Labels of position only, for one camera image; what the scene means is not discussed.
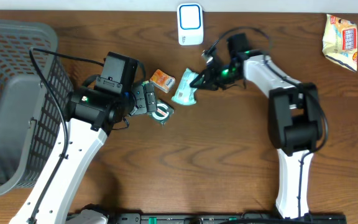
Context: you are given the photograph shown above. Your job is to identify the teal snack packet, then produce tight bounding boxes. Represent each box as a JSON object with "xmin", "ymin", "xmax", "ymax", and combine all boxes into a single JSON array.
[{"xmin": 172, "ymin": 68, "xmax": 198, "ymax": 106}]

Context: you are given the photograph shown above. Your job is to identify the dark green round-label packet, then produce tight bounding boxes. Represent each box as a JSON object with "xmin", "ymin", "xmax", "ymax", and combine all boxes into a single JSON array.
[{"xmin": 149, "ymin": 100, "xmax": 175, "ymax": 126}]

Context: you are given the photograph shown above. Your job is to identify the orange small snack box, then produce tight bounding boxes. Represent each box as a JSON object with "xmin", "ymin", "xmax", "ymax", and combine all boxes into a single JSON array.
[{"xmin": 149, "ymin": 69, "xmax": 176, "ymax": 93}]

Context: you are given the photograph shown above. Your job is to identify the yellow snack bag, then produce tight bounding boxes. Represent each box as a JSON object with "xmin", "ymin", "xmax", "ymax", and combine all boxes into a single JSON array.
[{"xmin": 322, "ymin": 14, "xmax": 358, "ymax": 72}]

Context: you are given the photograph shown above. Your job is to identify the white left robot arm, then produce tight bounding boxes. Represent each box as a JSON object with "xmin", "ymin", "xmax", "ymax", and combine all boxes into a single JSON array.
[{"xmin": 11, "ymin": 82, "xmax": 157, "ymax": 223}]

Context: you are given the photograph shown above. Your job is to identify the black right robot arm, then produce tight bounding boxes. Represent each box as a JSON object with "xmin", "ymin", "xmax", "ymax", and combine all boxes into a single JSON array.
[{"xmin": 190, "ymin": 49, "xmax": 328, "ymax": 220}]

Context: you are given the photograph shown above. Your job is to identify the white barcode scanner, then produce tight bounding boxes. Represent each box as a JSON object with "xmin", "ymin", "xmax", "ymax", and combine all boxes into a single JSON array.
[{"xmin": 177, "ymin": 2, "xmax": 204, "ymax": 46}]

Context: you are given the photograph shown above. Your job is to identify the grey plastic mesh basket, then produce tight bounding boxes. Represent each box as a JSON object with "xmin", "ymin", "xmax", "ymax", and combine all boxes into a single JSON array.
[{"xmin": 0, "ymin": 20, "xmax": 73, "ymax": 196}]

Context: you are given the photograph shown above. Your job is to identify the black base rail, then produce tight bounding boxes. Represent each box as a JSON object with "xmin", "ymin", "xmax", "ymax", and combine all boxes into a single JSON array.
[{"xmin": 67, "ymin": 212, "xmax": 347, "ymax": 224}]

